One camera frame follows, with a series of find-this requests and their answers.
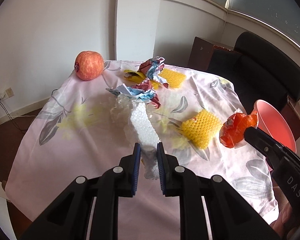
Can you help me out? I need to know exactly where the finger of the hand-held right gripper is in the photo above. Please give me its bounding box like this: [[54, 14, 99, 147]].
[[243, 126, 288, 164]]

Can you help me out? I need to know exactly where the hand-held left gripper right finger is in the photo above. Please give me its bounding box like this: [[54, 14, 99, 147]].
[[156, 142, 283, 240]]

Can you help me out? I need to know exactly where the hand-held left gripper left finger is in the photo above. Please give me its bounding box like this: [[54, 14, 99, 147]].
[[19, 142, 142, 240]]

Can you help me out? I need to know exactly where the pink plastic bucket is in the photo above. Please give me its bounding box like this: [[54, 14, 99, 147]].
[[253, 99, 297, 153]]

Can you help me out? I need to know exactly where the orange plastic wrapper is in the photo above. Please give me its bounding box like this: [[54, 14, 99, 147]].
[[219, 112, 258, 148]]

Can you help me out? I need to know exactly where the white foam net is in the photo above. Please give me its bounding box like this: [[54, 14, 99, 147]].
[[126, 102, 162, 180]]

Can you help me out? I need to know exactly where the yellow foam net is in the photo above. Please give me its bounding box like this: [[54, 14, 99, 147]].
[[161, 68, 187, 89], [181, 109, 222, 149]]

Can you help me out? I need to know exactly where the clear plastic wrap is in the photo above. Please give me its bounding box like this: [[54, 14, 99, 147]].
[[109, 95, 155, 143]]

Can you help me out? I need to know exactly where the blue-white wrapper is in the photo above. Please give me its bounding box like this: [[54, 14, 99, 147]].
[[105, 79, 163, 110]]

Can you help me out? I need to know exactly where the yellow plastic wrapper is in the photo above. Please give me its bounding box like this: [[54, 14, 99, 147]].
[[123, 69, 160, 90]]

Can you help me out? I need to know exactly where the red-brown wrapper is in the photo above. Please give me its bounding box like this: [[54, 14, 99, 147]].
[[137, 56, 170, 89]]

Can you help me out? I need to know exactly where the person's right hand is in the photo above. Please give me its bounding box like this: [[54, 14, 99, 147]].
[[270, 187, 295, 238]]

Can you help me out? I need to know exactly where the black leather armchair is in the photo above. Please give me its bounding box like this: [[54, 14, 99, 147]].
[[189, 31, 300, 140]]

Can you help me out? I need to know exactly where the pink floral tablecloth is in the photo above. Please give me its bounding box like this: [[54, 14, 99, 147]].
[[5, 60, 279, 240]]

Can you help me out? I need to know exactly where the red apple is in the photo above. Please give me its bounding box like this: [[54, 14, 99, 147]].
[[74, 51, 105, 81]]

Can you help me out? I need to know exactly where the white wall socket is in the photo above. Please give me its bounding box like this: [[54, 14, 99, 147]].
[[0, 87, 15, 107]]

